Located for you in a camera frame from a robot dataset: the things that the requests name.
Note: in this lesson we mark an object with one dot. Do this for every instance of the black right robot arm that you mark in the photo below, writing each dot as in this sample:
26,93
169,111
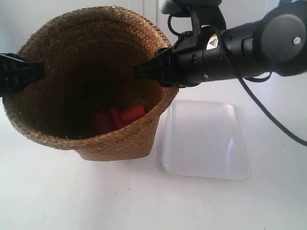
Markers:
277,43

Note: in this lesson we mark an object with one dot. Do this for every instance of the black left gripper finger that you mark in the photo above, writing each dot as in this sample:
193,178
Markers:
17,73

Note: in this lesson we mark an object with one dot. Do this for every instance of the brown woven wicker basket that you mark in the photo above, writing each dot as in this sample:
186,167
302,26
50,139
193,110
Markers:
88,56

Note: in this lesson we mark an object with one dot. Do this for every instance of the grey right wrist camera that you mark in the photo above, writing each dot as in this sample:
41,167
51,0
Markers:
201,12

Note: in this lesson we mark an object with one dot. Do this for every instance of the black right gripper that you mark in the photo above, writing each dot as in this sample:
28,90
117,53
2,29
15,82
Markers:
192,60

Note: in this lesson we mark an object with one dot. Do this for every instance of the white rectangular plastic tray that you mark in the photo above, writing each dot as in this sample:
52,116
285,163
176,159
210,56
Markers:
204,139

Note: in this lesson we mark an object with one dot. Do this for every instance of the dark red round object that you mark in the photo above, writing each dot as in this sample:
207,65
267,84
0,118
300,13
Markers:
116,116

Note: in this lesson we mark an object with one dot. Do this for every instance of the red cylinder one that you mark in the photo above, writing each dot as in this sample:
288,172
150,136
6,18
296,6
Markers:
130,115

